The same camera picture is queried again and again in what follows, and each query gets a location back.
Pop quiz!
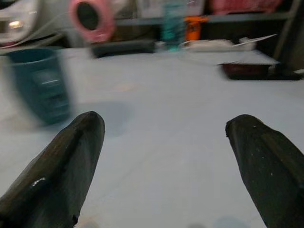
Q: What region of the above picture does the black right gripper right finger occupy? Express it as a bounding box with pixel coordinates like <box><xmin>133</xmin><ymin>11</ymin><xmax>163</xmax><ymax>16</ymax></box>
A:
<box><xmin>225</xmin><ymin>114</ymin><xmax>304</xmax><ymax>228</ymax></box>

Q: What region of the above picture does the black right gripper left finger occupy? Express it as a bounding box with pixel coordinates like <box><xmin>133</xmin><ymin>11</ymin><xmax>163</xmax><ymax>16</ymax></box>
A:
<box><xmin>0</xmin><ymin>111</ymin><xmax>105</xmax><ymax>228</ymax></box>

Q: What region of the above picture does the teal plastic cup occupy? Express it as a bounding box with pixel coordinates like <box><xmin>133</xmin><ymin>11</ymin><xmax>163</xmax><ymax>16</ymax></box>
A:
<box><xmin>6</xmin><ymin>47</ymin><xmax>73</xmax><ymax>126</ymax></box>

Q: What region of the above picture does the dark red rectangular tray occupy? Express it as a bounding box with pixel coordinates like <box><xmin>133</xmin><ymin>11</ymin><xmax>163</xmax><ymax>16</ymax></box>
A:
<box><xmin>217</xmin><ymin>60</ymin><xmax>276</xmax><ymax>80</ymax></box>

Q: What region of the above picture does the white paper sheet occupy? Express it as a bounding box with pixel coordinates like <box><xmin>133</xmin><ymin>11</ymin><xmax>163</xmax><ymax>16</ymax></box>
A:
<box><xmin>234</xmin><ymin>33</ymin><xmax>278</xmax><ymax>46</ymax></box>

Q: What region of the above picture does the white power strip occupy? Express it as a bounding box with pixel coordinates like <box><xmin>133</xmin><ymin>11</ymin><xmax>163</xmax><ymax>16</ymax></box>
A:
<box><xmin>181</xmin><ymin>39</ymin><xmax>257</xmax><ymax>52</ymax></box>

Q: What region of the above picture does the black flat case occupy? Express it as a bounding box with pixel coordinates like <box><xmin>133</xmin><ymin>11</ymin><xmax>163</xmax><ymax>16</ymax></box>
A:
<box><xmin>91</xmin><ymin>39</ymin><xmax>156</xmax><ymax>58</ymax></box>

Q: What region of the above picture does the grey metal shelf rack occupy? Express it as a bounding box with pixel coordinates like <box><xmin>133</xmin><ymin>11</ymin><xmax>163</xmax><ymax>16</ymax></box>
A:
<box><xmin>116</xmin><ymin>0</ymin><xmax>304</xmax><ymax>79</ymax></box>

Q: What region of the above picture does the white rice cooker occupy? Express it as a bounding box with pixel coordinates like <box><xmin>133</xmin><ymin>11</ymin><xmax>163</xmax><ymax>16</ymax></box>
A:
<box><xmin>0</xmin><ymin>0</ymin><xmax>46</xmax><ymax>47</ymax></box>

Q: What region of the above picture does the orange container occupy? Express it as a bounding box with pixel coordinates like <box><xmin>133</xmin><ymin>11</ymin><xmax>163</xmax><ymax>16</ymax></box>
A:
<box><xmin>184</xmin><ymin>16</ymin><xmax>209</xmax><ymax>41</ymax></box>

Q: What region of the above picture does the teal labelled clear bottle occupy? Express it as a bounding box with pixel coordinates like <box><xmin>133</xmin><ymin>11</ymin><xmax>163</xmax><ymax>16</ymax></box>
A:
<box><xmin>161</xmin><ymin>0</ymin><xmax>187</xmax><ymax>51</ymax></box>

